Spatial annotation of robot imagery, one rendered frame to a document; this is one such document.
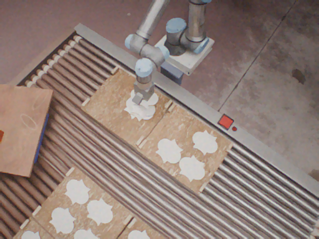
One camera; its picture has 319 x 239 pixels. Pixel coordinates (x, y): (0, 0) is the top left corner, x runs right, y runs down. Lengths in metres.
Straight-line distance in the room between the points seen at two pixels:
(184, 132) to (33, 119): 0.84
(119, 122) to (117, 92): 0.19
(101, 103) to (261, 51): 2.13
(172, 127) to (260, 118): 1.42
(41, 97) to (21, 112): 0.14
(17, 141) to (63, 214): 0.46
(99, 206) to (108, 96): 0.63
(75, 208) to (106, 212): 0.17
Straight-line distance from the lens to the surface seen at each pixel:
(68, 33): 1.96
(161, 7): 1.33
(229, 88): 2.85
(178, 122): 1.56
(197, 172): 1.48
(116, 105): 1.60
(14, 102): 1.67
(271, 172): 1.63
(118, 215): 1.44
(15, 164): 1.53
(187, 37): 1.56
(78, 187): 1.48
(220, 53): 3.07
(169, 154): 1.48
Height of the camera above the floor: 2.37
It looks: 66 degrees down
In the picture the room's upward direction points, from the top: 5 degrees clockwise
